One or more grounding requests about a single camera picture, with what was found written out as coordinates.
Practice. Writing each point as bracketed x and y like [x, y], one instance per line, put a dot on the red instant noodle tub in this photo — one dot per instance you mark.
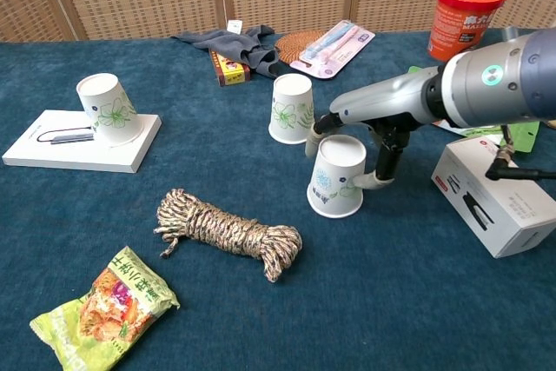
[460, 19]

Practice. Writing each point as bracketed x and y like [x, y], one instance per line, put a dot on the pink toothbrush blister pack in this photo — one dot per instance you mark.
[330, 49]

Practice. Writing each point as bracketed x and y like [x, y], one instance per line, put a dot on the grey cloth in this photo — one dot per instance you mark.
[230, 43]

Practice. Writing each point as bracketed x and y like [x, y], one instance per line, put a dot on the flat white product box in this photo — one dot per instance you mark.
[65, 154]

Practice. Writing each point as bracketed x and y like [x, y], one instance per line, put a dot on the white paper cup blue flower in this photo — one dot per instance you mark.
[330, 188]

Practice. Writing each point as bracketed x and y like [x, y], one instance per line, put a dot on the small red yellow box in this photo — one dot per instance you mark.
[230, 73]

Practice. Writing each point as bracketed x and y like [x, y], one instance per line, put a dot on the green snack packet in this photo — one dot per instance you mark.
[104, 314]

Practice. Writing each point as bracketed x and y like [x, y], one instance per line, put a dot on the white paper cup green leaves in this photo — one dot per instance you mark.
[292, 110]

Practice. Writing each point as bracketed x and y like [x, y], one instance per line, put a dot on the green white snack pouch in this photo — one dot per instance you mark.
[525, 136]

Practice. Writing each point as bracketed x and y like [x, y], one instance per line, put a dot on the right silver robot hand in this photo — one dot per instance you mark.
[382, 97]

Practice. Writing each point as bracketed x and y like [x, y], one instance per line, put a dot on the white stapler box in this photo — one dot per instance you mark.
[491, 214]

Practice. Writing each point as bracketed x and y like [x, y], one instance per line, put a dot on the white paper cup green flower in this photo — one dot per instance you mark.
[110, 114]

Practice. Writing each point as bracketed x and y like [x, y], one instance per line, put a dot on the round woven brown coaster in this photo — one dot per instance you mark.
[289, 47]

